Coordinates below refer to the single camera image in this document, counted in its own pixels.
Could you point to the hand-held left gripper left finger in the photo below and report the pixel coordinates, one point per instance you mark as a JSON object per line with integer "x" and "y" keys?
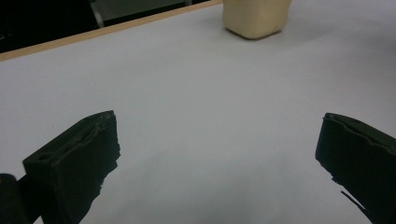
{"x": 74, "y": 168}

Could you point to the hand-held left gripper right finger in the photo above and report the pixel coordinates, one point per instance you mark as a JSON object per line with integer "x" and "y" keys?
{"x": 361, "y": 161}

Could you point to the beige square cup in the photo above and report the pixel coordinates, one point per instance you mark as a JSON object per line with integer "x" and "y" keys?
{"x": 255, "y": 18}

